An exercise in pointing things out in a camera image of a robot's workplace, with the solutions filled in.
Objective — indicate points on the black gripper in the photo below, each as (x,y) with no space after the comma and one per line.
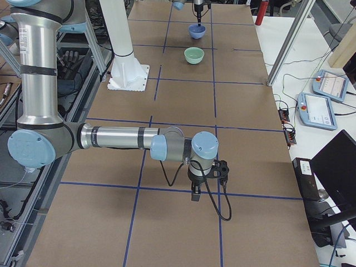
(194,179)
(198,9)

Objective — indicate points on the blue ceramic bowl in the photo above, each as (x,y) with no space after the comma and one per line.
(196,31)

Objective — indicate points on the green ceramic bowl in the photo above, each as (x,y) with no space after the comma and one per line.
(194,55)

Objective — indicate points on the red cylinder bottle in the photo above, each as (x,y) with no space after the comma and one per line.
(261,12)

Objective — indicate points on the black orange terminal block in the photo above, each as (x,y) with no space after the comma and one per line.
(289,134)
(284,115)

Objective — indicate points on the black desktop computer box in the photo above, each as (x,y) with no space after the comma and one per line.
(306,179)

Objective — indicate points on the black computer monitor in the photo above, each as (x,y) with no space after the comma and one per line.
(334,166)

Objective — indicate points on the far blue teach pendant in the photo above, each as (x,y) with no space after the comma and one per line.
(331,85)

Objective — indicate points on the blue teach pendant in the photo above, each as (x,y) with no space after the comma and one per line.
(331,85)
(316,111)

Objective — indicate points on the near blue teach pendant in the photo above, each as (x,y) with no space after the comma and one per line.
(316,111)

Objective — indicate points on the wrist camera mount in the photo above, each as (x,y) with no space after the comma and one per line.
(219,170)

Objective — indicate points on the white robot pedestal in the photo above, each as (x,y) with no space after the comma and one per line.
(126,73)

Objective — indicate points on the aluminium frame post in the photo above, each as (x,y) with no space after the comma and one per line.
(296,26)

